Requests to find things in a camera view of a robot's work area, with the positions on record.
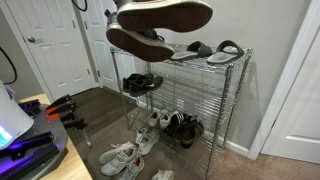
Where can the dark grey sneaker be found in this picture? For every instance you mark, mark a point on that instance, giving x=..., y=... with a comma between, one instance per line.
x=146, y=44
x=175, y=15

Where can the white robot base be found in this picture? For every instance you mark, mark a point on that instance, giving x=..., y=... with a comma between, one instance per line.
x=14, y=122

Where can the black sneaker with swoosh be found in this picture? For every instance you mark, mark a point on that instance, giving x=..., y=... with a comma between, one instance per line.
x=144, y=84

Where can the black sneaker behind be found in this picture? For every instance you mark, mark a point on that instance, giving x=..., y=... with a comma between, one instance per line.
x=135, y=79

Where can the black white striped sandal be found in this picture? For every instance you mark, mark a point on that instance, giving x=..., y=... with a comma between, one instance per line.
x=175, y=120

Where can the brown sandal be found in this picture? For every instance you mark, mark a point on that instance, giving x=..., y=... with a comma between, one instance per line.
x=188, y=135
x=199, y=128

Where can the small grey sneaker left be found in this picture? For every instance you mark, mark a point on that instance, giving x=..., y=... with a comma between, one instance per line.
x=140, y=133

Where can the black slide sandal left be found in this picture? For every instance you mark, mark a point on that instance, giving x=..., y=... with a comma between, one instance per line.
x=196, y=49

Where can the black slide sandal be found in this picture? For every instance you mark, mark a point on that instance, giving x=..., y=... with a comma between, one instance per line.
x=221, y=56
x=196, y=49

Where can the white panel door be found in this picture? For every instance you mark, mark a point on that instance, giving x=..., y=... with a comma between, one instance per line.
x=51, y=32
x=95, y=24

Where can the white swoosh sneaker lone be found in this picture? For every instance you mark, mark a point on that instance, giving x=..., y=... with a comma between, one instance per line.
x=116, y=149

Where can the black slide sandal right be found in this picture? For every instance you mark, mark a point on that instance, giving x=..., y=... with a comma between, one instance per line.
x=221, y=56

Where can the white swoosh sneaker by pair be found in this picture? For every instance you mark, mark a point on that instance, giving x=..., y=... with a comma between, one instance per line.
x=163, y=175

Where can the grey knit sneaker orange insole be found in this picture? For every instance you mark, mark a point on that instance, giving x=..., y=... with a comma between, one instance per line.
x=119, y=162

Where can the black orange clamp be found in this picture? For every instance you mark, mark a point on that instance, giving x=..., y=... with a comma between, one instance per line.
x=65, y=109

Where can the wooden table top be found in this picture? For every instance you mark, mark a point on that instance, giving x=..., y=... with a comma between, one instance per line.
x=71, y=167

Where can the white door at right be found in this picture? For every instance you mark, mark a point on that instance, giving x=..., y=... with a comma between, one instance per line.
x=291, y=125

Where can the black aluminium rails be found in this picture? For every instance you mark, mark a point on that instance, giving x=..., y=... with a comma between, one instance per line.
x=36, y=153

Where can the chrome wire shoe rack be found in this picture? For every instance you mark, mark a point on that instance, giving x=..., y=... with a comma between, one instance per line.
x=208, y=92

